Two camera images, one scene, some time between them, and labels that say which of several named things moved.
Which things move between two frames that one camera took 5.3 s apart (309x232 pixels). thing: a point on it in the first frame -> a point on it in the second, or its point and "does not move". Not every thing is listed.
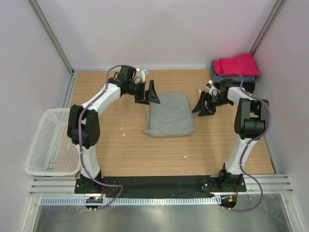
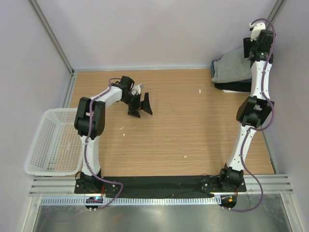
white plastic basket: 52,152 does not move
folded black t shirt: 248,86 does not move
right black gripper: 200,107 -> 247,44
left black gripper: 153,97 -> 144,105
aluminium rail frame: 269,185 does not move
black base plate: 186,186 does not move
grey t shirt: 172,117 -> 232,66
